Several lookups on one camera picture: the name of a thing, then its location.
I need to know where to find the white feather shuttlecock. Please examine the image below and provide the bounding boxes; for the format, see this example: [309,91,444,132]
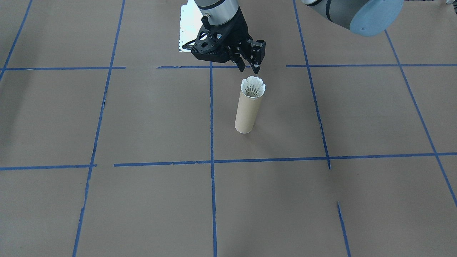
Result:
[240,76,266,99]

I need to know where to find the brown cardboard tube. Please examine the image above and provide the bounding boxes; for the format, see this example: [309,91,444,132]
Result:
[234,81,265,134]

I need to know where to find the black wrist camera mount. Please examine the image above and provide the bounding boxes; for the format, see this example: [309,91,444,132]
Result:
[181,30,232,60]

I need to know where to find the white metal base plate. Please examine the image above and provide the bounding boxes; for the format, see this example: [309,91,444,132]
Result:
[178,3,205,53]

